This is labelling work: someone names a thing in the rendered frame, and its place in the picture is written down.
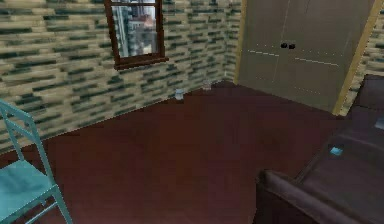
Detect dark purple sofa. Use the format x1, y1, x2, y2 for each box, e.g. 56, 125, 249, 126
252, 73, 384, 224

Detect small light blue card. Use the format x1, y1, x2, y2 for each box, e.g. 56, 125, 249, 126
329, 145, 344, 157

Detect brown framed window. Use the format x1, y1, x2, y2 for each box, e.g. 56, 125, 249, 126
103, 0, 170, 71

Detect beige double room door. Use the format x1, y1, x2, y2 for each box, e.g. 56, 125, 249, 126
233, 0, 384, 116

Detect teal metal chair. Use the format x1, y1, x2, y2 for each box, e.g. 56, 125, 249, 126
0, 98, 74, 224

